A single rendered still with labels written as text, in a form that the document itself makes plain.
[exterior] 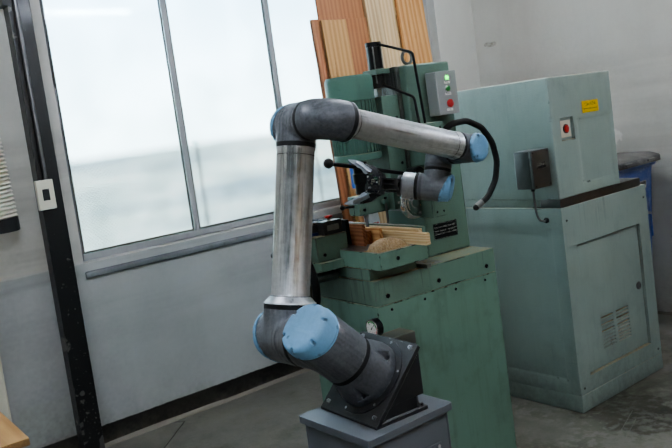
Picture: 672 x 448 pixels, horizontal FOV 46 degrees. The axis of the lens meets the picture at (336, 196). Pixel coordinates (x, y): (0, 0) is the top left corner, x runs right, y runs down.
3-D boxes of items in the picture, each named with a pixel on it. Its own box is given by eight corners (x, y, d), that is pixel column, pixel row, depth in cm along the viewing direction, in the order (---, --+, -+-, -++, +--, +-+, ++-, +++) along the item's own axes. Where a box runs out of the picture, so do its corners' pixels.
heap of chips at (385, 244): (363, 251, 268) (362, 240, 268) (395, 243, 276) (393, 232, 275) (379, 253, 260) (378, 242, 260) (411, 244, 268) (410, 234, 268)
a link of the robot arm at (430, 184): (456, 175, 263) (453, 205, 262) (419, 173, 267) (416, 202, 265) (453, 170, 254) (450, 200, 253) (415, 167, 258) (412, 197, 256)
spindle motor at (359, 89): (325, 165, 291) (314, 81, 288) (363, 159, 300) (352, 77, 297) (353, 164, 276) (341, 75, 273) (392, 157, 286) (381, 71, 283)
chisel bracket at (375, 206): (349, 220, 290) (346, 197, 290) (379, 213, 298) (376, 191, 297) (361, 220, 284) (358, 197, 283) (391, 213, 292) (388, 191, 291)
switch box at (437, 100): (429, 116, 293) (424, 73, 291) (449, 113, 299) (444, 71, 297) (440, 115, 288) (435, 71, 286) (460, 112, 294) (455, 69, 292)
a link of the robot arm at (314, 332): (351, 387, 204) (304, 355, 195) (313, 378, 217) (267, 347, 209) (375, 335, 209) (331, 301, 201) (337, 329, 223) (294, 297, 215)
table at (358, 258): (266, 264, 304) (264, 249, 304) (331, 248, 321) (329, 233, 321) (359, 278, 254) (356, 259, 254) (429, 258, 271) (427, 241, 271)
